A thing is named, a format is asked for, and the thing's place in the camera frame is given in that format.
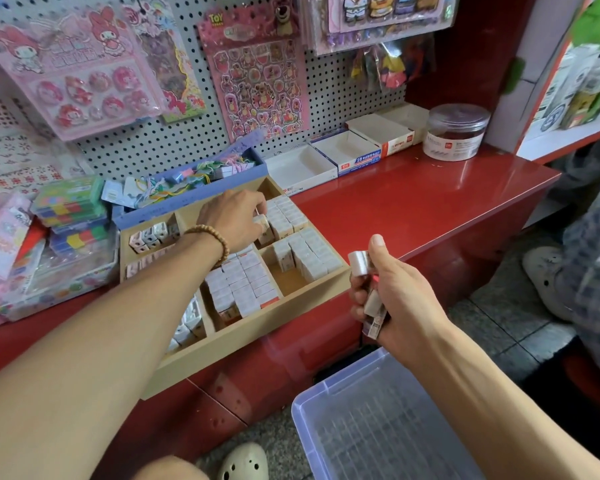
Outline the person's left forearm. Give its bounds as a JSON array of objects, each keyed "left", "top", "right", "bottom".
[{"left": 0, "top": 235, "right": 226, "bottom": 480}]

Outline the white pegboard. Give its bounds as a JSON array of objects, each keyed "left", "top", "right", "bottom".
[{"left": 0, "top": 0, "right": 431, "bottom": 196}]

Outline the green edged sticker pack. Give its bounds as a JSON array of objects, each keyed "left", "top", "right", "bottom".
[{"left": 120, "top": 0, "right": 208, "bottom": 124}]

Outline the beaded wooden bracelet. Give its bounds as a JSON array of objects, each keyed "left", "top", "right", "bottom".
[{"left": 183, "top": 225, "right": 231, "bottom": 268}]

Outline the person's right forearm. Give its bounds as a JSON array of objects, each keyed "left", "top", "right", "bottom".
[{"left": 405, "top": 329, "right": 600, "bottom": 480}]

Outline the white tray box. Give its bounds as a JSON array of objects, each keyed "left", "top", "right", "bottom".
[
  {"left": 265, "top": 145, "right": 339, "bottom": 196},
  {"left": 347, "top": 103, "right": 431, "bottom": 158},
  {"left": 310, "top": 129, "right": 384, "bottom": 176}
]

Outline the stack of colourful packs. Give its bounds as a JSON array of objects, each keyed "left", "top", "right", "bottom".
[{"left": 30, "top": 175, "right": 116, "bottom": 258}]

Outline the handful of boxed erasers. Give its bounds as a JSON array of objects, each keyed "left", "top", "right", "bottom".
[{"left": 347, "top": 249, "right": 391, "bottom": 343}]

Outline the wooden compartment tray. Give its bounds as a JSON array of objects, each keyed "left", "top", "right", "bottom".
[{"left": 118, "top": 177, "right": 353, "bottom": 401}]

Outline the person's right hand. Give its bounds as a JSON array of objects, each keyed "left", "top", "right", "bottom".
[{"left": 348, "top": 233, "right": 451, "bottom": 371}]

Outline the person's left cream clog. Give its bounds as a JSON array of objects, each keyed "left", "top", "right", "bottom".
[{"left": 217, "top": 441, "right": 270, "bottom": 480}]

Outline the person's left hand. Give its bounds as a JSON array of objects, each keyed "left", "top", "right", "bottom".
[{"left": 195, "top": 187, "right": 269, "bottom": 258}]

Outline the red patterned sticker sheet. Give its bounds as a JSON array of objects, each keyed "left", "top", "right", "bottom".
[{"left": 0, "top": 99, "right": 86, "bottom": 196}]

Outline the clear bag of colourful toys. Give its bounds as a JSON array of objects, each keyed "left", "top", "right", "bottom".
[{"left": 348, "top": 37, "right": 436, "bottom": 91}]

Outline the pink sticker pack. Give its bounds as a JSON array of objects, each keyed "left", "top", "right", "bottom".
[
  {"left": 197, "top": 0, "right": 313, "bottom": 143},
  {"left": 0, "top": 5, "right": 166, "bottom": 143}
]

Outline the person's left leg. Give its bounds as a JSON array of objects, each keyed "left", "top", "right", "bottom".
[{"left": 130, "top": 455, "right": 211, "bottom": 480}]

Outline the black stool red cushion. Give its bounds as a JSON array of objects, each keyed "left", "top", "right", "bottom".
[{"left": 560, "top": 345, "right": 600, "bottom": 421}]

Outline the round clear plastic jar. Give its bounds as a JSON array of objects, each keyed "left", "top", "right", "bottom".
[{"left": 423, "top": 103, "right": 492, "bottom": 163}]

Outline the pink tray of trinkets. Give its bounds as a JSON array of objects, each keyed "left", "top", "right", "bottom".
[{"left": 0, "top": 191, "right": 33, "bottom": 331}]

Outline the clear plastic storage bin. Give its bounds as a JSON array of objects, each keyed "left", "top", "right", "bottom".
[{"left": 291, "top": 347, "right": 486, "bottom": 480}]

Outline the white side shelf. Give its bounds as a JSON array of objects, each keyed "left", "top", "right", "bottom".
[{"left": 485, "top": 0, "right": 600, "bottom": 164}]

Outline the blue box of trinkets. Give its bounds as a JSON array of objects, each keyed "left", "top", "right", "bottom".
[{"left": 100, "top": 129, "right": 269, "bottom": 231}]

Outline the red display counter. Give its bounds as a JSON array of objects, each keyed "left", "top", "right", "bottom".
[{"left": 0, "top": 143, "right": 563, "bottom": 480}]

